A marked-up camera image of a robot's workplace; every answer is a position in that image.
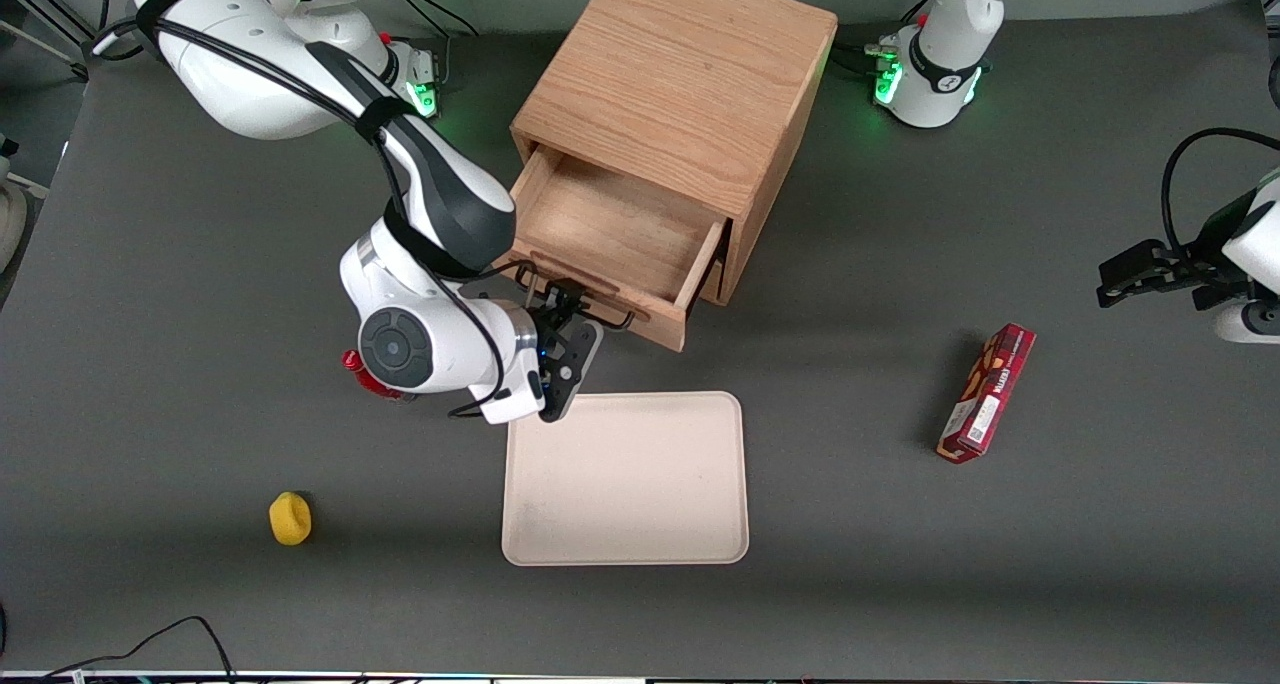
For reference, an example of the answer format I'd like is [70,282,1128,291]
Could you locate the beige rectangular tray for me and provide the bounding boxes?
[501,391,750,567]

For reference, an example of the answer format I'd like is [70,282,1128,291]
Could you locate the wooden drawer with worn handle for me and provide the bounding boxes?
[498,144,730,354]

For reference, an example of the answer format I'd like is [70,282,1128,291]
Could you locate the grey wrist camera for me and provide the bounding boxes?
[538,322,605,425]
[1214,298,1280,346]

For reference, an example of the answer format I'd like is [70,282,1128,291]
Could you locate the black base cables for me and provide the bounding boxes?
[380,0,481,87]
[834,0,936,77]

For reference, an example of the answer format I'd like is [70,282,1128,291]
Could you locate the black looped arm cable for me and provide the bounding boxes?
[1160,127,1280,255]

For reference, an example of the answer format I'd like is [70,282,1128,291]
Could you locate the beige round object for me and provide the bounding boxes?
[0,177,28,273]

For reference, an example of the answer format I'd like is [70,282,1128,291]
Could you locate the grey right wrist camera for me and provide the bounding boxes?
[538,322,605,425]

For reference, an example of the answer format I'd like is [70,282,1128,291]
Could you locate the black and wood drawer handle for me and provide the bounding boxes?
[514,252,651,333]

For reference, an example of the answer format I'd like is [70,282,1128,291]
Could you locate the metal frame bar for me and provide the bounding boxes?
[0,0,96,83]

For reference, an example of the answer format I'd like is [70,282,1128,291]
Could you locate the red snack box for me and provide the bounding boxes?
[936,323,1037,465]

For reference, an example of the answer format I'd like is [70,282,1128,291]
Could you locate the black floor cable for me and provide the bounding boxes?
[40,616,237,684]

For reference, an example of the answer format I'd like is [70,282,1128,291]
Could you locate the yellow lemon toy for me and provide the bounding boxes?
[268,491,313,547]

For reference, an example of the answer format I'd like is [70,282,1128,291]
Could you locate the wooden drawer cabinet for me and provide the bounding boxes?
[510,0,840,308]

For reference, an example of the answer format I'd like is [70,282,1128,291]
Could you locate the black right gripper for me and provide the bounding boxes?
[516,272,593,367]

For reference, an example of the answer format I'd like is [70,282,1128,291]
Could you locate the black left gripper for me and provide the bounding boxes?
[1097,190,1259,311]

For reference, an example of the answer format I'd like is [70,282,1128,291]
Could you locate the small red bottle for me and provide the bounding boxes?
[342,349,413,403]

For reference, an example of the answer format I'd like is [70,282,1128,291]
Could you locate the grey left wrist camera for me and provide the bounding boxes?
[1214,298,1280,346]

